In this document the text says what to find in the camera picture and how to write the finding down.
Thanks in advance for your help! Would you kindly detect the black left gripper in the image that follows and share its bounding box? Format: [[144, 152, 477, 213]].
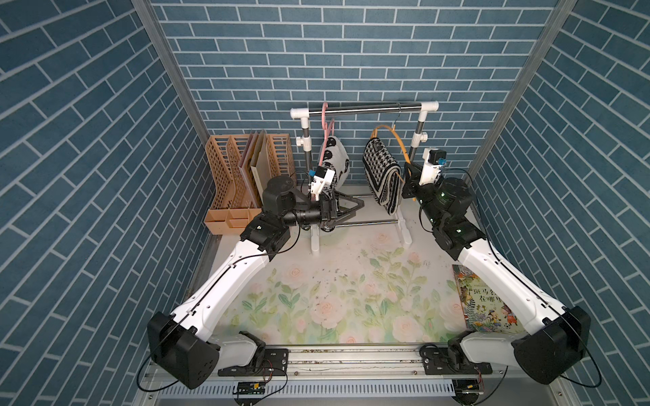
[[278, 194, 359, 228]]

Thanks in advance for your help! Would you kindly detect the black white houndstooth scarf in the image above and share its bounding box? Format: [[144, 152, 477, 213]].
[[362, 138, 404, 215]]

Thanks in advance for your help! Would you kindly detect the black white smiley scarf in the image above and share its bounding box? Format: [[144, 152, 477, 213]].
[[321, 135, 350, 189]]

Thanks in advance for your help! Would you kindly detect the yellow wooden hanger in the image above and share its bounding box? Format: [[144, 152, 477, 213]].
[[371, 125, 411, 163]]

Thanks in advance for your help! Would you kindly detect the pink plastic hanger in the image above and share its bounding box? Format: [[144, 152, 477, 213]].
[[318, 101, 334, 166]]

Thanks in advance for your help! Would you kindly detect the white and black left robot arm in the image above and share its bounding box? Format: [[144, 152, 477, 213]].
[[147, 175, 364, 389]]

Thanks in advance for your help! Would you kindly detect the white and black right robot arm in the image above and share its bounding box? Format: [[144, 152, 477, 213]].
[[403, 173, 591, 384]]

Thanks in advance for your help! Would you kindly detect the floral table mat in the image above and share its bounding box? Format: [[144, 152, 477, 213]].
[[216, 197, 468, 345]]

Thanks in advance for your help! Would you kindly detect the white and steel clothes rack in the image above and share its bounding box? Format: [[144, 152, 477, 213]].
[[290, 101, 439, 247]]

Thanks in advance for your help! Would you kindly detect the beige folder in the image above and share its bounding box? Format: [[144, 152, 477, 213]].
[[250, 130, 271, 201]]

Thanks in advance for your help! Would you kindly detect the purple folder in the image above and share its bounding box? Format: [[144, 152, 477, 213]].
[[239, 132, 260, 207]]

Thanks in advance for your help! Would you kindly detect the colourful floral booklet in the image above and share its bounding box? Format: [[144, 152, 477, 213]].
[[453, 265, 525, 334]]

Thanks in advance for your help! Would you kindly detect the right green circuit board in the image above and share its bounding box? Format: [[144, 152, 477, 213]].
[[452, 379, 483, 405]]

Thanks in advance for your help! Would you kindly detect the green circuit board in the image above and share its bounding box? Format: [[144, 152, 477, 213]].
[[452, 379, 483, 405], [234, 382, 266, 398]]

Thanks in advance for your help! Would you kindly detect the left green circuit board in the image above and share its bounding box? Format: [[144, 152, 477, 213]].
[[234, 382, 266, 398]]

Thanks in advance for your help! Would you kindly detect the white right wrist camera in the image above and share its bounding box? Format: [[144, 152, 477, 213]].
[[419, 148, 447, 185]]

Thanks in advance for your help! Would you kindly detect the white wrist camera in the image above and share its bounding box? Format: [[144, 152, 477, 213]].
[[419, 148, 447, 185], [310, 166, 335, 201]]

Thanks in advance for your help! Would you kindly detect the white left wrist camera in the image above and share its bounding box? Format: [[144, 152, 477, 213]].
[[310, 166, 335, 201]]

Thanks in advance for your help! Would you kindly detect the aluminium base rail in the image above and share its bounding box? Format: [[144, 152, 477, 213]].
[[129, 342, 580, 406]]

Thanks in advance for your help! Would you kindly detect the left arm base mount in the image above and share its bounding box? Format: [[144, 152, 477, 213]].
[[218, 348, 289, 377]]

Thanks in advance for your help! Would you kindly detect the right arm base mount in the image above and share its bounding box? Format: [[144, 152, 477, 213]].
[[419, 343, 493, 376]]

